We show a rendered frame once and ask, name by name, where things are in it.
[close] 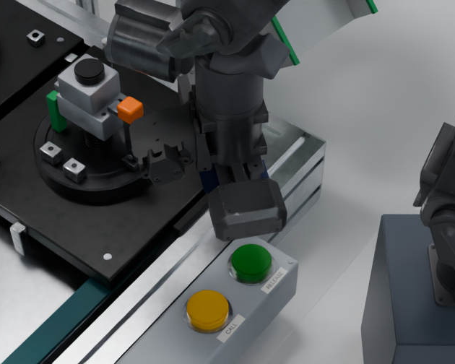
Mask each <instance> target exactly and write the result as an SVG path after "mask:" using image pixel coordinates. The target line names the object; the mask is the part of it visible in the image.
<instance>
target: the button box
mask: <svg viewBox="0 0 455 364"><path fill-rule="evenodd" d="M246 244H256V245H260V246H262V247H264V248H265V249H266V250H268V252H269V253H270V255H271V258H272V268H271V270H270V272H269V273H268V275H267V276H266V277H265V278H263V279H260V280H258V281H254V282H250V281H245V280H243V279H241V278H239V277H237V276H236V275H235V273H234V272H233V270H232V265H231V259H232V255H233V253H234V251H235V250H236V249H237V248H239V247H240V246H243V245H246ZM297 278H298V261H297V260H295V259H294V258H292V257H291V256H288V255H287V254H286V253H284V252H282V251H281V250H279V249H278V248H275V247H274V246H273V245H271V244H269V243H267V242H266V241H265V240H263V239H261V238H260V237H258V236H253V237H248V238H241V239H236V240H233V242H232V243H231V244H230V245H229V246H228V247H227V248H226V249H225V250H224V251H223V252H222V253H221V254H220V255H219V256H218V257H217V258H216V259H215V260H214V261H213V262H212V263H211V264H210V265H209V266H208V267H207V268H206V269H205V270H204V271H203V272H202V273H201V274H200V276H199V277H198V278H197V279H196V280H195V281H194V282H193V283H192V284H191V285H190V286H189V287H188V288H187V289H186V290H185V291H184V292H183V294H182V295H181V296H180V297H179V298H178V299H177V300H176V301H175V302H174V303H173V304H172V305H171V306H170V307H169V308H168V309H167V311H166V312H164V314H163V315H161V317H159V319H158V320H156V322H155V323H154V324H153V325H151V327H150V328H149V329H148V330H147V331H146V332H145V333H144V334H143V335H142V336H141V337H140V338H139V339H138V340H137V341H136V342H135V343H134V345H133V346H132V347H131V348H130V349H129V350H128V351H127V352H126V353H125V354H124V355H123V356H122V357H121V358H120V359H119V360H118V361H117V363H116V364H235V363H236V362H237V361H238V359H239V358H240V357H241V356H242V355H243V353H244V352H245V351H246V350H247V349H248V348H249V347H250V346H251V345H252V344H253V342H254V341H255V340H256V339H257V338H258V337H259V335H260V334H261V333H262V332H263V331H264V330H265V328H267V327H268V325H269V324H270V323H271V322H272V321H273V320H274V318H275V317H276V316H277V315H278V314H279V312H280V311H281V310H282V309H283V308H284V307H285V306H286V305H287V304H288V303H289V301H290V300H291V299H292V298H293V297H294V295H295V294H296V287H297ZM202 290H214V291H216V292H219V293H220V294H222V295H223V296H224V297H225V298H226V300H227V303H228V317H227V319H226V321H225V323H224V324H223V325H221V326H219V327H217V328H216V329H208V330H206V329H200V328H197V327H196V326H194V325H193V324H192V323H191V322H190V321H189V318H188V316H187V303H188V301H189V299H190V298H191V296H192V295H194V294H195V293H197V292H199V291H202Z"/></svg>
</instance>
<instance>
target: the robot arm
mask: <svg viewBox="0 0 455 364"><path fill-rule="evenodd" d="M288 1H290V0H184V1H183V3H182V5H181V8H178V7H175V6H171V5H169V4H164V3H162V2H159V1H155V0H118V1H117V2H116V3H115V4H114V6H115V15H114V17H113V19H112V22H111V24H110V28H109V31H108V37H107V42H106V43H105V46H104V49H105V56H106V58H107V60H108V61H109V62H111V63H114V64H118V65H119V66H123V67H126V68H128V69H132V70H134V71H137V72H141V73H143V74H147V75H150V76H151V77H155V78H158V79H161V80H164V81H166V82H170V83H174V82H175V80H176V78H177V77H178V76H179V75H180V74H183V75H181V76H180V77H179V78H178V95H179V98H180V102H181V105H180V106H178V107H174V106H171V107H168V108H164V109H162V110H159V111H156V112H154V113H151V114H148V115H146V116H142V117H140V118H137V119H136V120H134V121H133V122H132V123H131V125H130V127H129V132H130V137H131V147H132V150H131V151H132V152H133V156H134V157H135V158H136V161H137V162H138V163H139V167H140V173H141V177H142V178H143V179H149V178H150V180H151V181H152V182H153V184H154V185H156V186H163V185H165V184H168V183H171V182H174V181H177V180H180V179H182V178H183V177H184V176H185V170H184V168H185V167H187V166H189V165H190V164H192V163H193V162H194V161H196V170H197V172H199V175H200V178H201V182H202V185H203V189H204V191H205V192H206V193H207V194H208V205H209V214H210V217H211V221H212V225H213V228H214V234H215V237H216V238H218V239H220V240H221V241H231V240H236V239H241V238H248V237H253V236H258V235H265V234H270V233H277V232H282V231H283V229H284V228H285V226H286V225H287V210H286V206H285V203H284V200H283V198H282V194H281V191H280V188H279V184H278V182H276V181H274V180H272V179H271V178H269V175H268V172H267V168H266V166H265V163H264V160H262V159H261V155H267V143H266V141H265V138H264V135H263V132H262V124H263V123H268V122H269V114H268V111H267V107H266V105H265V102H264V99H263V90H264V78H266V79H274V78H275V76H276V75H277V72H278V71H279V70H280V68H281V67H282V65H283V64H284V62H285V60H286V59H287V57H288V56H289V54H290V49H289V48H288V47H287V46H286V45H285V44H284V43H283V42H282V41H279V40H277V39H275V38H274V36H273V35H272V34H271V33H267V34H266V35H261V34H260V32H261V31H262V30H263V29H264V27H265V26H266V25H267V24H268V23H269V22H270V20H271V19H272V18H273V17H274V16H275V15H276V14H277V13H278V11H279V10H281V8H283V6H284V5H286V3H287V2H288ZM194 64H195V70H191V69H192V68H193V66H194ZM413 206H414V207H421V210H420V219H421V221H422V224H423V225H424V226H426V227H429V228H430V231H431V234H432V237H433V242H434V243H431V244H429V246H428V259H429V264H430V273H431V279H432V284H433V294H434V298H435V304H436V305H437V306H439V307H455V126H452V125H450V124H448V123H446V122H443V125H442V127H441V130H440V131H439V133H438V136H437V137H436V139H435V142H434V144H433V146H432V148H431V150H430V153H429V155H428V157H427V159H426V161H425V164H424V166H423V167H422V170H421V172H420V190H419V192H418V194H417V196H416V198H415V201H414V203H413Z"/></svg>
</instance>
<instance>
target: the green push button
mask: <svg viewBox="0 0 455 364"><path fill-rule="evenodd" d="M231 265H232V270H233V272H234V273H235V275H236V276H237V277H239V278H241V279H242V280H245V281H250V282H254V281H258V280H262V279H263V278H265V277H266V276H267V275H268V273H269V272H270V270H271V268H272V258H271V255H270V253H269V252H268V250H266V249H265V248H264V247H262V246H260V245H256V244H246V245H243V246H240V247H239V248H237V249H236V250H235V251H234V253H233V255H232V259H231Z"/></svg>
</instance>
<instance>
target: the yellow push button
mask: <svg viewBox="0 0 455 364"><path fill-rule="evenodd" d="M187 316H188V319H189V321H190V322H191V323H192V324H193V325H194V326H196V327H197V328H200V329H206V330H208V329H216V328H217V327H219V326H221V325H223V324H224V323H225V321H226V319H227V318H228V302H227V300H226V298H225V297H224V296H223V295H222V294H220V293H219V292H216V291H214V290H202V291H199V292H197V293H195V294H194V295H192V296H191V298H190V299H189V301H188V303H187Z"/></svg>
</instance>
